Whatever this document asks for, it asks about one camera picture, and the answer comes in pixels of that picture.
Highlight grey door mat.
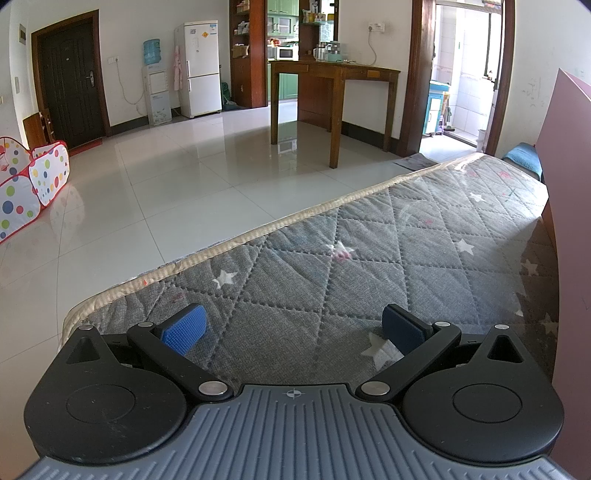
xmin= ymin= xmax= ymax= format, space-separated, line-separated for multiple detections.
xmin=392 ymin=154 xmax=438 ymax=175

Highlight dark entrance door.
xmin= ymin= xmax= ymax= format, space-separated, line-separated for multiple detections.
xmin=30 ymin=9 xmax=112 ymax=151

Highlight white refrigerator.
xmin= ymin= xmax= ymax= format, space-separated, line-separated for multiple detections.
xmin=173 ymin=20 xmax=224 ymax=119

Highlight blue balcony cabinet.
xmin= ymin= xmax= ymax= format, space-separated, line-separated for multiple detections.
xmin=428 ymin=80 xmax=452 ymax=138

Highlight grey quilted star table cover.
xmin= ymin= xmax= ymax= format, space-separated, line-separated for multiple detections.
xmin=61 ymin=154 xmax=563 ymax=386

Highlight brown wooden table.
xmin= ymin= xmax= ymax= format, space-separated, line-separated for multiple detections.
xmin=269 ymin=59 xmax=402 ymax=170

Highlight blue padded stool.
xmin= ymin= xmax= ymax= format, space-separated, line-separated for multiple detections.
xmin=502 ymin=142 xmax=544 ymax=179

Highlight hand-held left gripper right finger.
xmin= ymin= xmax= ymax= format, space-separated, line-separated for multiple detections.
xmin=355 ymin=303 xmax=526 ymax=401

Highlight wooden shelf cabinet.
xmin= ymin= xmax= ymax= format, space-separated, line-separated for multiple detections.
xmin=228 ymin=0 xmax=274 ymax=110

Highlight pink hanging cloth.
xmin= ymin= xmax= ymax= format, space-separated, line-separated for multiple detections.
xmin=172 ymin=45 xmax=186 ymax=92

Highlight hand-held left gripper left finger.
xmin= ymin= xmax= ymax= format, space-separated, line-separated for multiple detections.
xmin=64 ymin=302 xmax=235 ymax=402

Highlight wooden door frame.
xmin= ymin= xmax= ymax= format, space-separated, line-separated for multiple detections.
xmin=398 ymin=0 xmax=516 ymax=161

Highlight green kitchen cabinets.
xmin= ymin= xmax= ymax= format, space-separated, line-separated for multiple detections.
xmin=266 ymin=0 xmax=302 ymax=103

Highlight pink cardboard box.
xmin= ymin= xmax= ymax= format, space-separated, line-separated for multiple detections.
xmin=534 ymin=67 xmax=591 ymax=289

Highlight kettle set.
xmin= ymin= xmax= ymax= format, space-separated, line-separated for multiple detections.
xmin=312 ymin=40 xmax=349 ymax=65

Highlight polka dot play tent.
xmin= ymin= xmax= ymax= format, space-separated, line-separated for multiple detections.
xmin=0 ymin=135 xmax=72 ymax=244

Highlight white water dispenser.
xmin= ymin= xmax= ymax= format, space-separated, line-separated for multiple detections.
xmin=140 ymin=37 xmax=173 ymax=127

